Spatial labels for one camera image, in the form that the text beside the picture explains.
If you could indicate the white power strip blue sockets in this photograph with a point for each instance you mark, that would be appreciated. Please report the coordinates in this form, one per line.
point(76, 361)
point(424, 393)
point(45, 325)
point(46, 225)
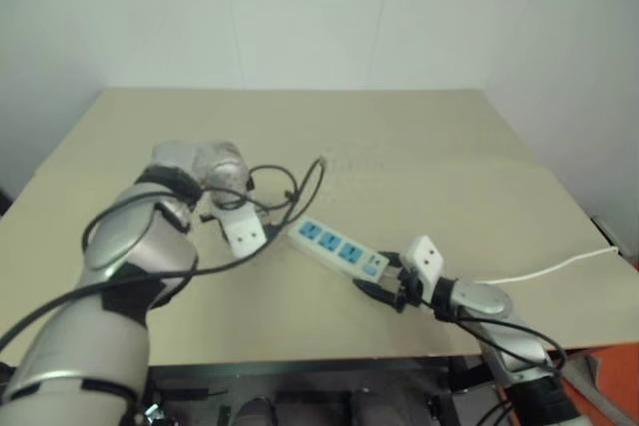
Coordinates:
point(329, 242)

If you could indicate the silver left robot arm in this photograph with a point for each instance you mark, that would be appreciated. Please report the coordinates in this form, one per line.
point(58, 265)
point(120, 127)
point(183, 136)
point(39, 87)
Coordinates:
point(125, 241)

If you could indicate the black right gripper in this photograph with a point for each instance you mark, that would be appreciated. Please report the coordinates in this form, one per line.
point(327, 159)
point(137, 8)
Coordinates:
point(407, 287)

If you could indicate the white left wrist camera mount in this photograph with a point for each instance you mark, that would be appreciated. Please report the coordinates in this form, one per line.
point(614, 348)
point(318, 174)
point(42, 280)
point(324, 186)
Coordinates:
point(243, 231)

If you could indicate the orange object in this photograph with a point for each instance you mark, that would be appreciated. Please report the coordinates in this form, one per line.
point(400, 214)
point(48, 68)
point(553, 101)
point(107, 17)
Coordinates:
point(619, 366)

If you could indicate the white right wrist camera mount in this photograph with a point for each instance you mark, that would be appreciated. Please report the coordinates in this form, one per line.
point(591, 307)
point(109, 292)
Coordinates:
point(424, 257)

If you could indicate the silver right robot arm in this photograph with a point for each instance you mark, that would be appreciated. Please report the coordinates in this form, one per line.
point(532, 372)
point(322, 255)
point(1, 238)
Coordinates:
point(481, 300)

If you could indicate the black metal table frame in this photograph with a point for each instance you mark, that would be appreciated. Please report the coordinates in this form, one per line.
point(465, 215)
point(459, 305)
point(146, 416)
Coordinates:
point(309, 371)

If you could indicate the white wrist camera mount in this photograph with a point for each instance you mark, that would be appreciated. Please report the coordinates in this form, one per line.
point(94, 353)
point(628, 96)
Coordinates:
point(424, 257)
point(243, 231)

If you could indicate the dark rounded shape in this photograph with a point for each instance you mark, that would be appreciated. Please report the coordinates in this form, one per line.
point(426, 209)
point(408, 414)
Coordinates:
point(257, 412)

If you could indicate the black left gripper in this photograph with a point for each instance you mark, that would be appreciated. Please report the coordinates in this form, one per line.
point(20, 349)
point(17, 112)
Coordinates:
point(269, 230)

